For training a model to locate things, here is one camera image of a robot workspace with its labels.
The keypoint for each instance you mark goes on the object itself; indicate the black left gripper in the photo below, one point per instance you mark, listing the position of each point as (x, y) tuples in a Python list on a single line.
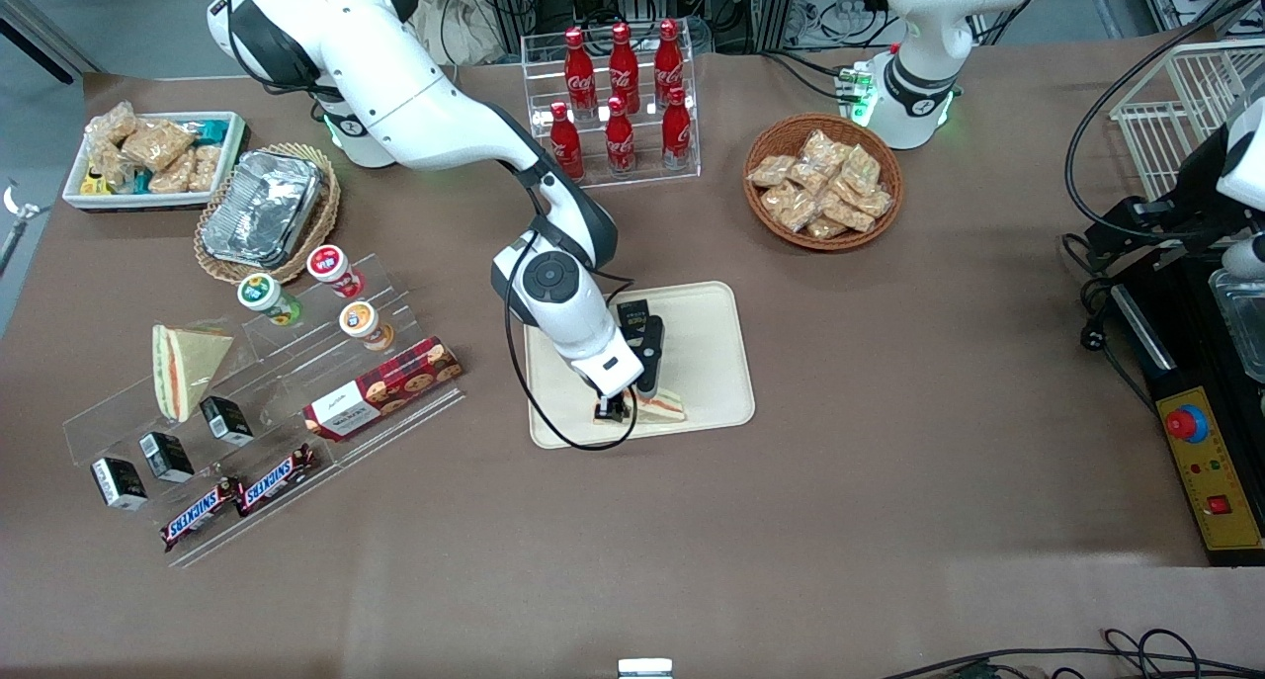
[(1189, 205)]

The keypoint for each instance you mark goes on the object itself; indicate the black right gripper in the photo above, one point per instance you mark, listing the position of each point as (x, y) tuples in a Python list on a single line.
[(615, 404)]

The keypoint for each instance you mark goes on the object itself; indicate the triangle sandwich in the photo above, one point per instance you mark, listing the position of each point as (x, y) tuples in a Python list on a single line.
[(188, 368), (660, 409)]

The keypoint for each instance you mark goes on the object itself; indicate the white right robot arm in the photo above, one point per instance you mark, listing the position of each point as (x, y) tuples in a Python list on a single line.
[(395, 96)]

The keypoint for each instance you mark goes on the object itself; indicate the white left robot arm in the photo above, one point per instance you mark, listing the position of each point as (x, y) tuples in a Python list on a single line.
[(929, 27)]

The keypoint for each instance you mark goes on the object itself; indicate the beige plastic serving tray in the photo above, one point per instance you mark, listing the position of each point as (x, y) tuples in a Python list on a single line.
[(702, 363)]

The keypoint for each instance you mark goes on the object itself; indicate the clear plastic container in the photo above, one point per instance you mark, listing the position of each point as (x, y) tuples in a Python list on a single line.
[(1243, 323)]

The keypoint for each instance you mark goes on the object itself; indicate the small black carton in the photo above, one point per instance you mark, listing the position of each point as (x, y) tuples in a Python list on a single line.
[(166, 457), (227, 422), (119, 483), (631, 311)]

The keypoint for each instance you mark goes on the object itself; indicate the black yellow control box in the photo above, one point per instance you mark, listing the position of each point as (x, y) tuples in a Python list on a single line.
[(1186, 363)]

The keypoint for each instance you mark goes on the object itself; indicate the red plaid cookie box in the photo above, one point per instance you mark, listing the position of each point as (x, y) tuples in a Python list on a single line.
[(385, 387)]

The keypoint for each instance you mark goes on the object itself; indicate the round brown wicker basket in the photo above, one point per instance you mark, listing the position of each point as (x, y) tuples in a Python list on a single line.
[(761, 219)]

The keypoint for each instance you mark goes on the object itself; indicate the small white device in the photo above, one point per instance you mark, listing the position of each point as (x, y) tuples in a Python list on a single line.
[(644, 669)]

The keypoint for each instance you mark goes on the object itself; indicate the orange yogurt drink bottle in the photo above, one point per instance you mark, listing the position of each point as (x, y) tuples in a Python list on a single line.
[(361, 321)]

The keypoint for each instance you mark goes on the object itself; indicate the red cola bottle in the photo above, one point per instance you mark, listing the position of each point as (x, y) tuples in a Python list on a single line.
[(580, 76), (624, 66), (568, 145), (620, 145), (676, 135), (669, 61)]

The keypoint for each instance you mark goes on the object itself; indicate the clear bagged cracker snack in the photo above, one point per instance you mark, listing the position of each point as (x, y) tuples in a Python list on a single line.
[(820, 148), (771, 171), (862, 168), (848, 214), (206, 168), (874, 203), (826, 228), (791, 208), (111, 168), (173, 175), (808, 177), (158, 143), (111, 124)]

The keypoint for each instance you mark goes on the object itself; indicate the red yogurt drink bottle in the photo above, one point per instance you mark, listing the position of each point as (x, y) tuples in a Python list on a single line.
[(331, 267)]

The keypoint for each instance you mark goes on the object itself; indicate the clear acrylic stepped stand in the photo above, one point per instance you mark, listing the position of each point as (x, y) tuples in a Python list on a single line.
[(287, 382)]

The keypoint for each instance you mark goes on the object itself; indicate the Snickers chocolate bar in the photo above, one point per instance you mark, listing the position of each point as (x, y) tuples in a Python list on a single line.
[(201, 513), (277, 479)]

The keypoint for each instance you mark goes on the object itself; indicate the oval tan wicker basket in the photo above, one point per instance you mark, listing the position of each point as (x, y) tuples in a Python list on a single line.
[(331, 200)]

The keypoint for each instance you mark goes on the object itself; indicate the clear acrylic bottle rack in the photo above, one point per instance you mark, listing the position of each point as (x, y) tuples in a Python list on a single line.
[(539, 66)]

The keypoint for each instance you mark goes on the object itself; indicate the green yogurt drink bottle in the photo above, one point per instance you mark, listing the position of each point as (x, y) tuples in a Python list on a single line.
[(262, 294)]

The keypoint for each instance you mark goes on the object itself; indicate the silver foil food container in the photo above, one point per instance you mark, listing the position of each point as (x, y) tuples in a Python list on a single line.
[(262, 210)]

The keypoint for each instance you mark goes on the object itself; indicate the crumpled beige cloth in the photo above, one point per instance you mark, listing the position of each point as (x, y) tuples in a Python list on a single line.
[(464, 27)]

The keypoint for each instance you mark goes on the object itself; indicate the white rectangular snack bin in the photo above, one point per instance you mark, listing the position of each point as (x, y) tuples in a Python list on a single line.
[(235, 150)]

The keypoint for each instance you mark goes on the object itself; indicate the teal snack packet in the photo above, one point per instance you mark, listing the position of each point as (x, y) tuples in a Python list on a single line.
[(211, 129)]

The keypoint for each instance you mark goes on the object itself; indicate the yellow snack packet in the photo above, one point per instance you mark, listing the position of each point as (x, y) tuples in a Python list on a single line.
[(94, 183)]

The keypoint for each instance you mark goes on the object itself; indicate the metal clamp stand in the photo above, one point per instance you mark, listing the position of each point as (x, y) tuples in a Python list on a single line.
[(12, 203)]

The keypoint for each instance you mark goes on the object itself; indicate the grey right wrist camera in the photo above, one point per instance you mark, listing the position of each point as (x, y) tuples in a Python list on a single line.
[(649, 353)]

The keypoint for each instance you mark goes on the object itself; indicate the aluminium frame with wiring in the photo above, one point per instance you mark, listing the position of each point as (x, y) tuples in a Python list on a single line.
[(751, 7)]

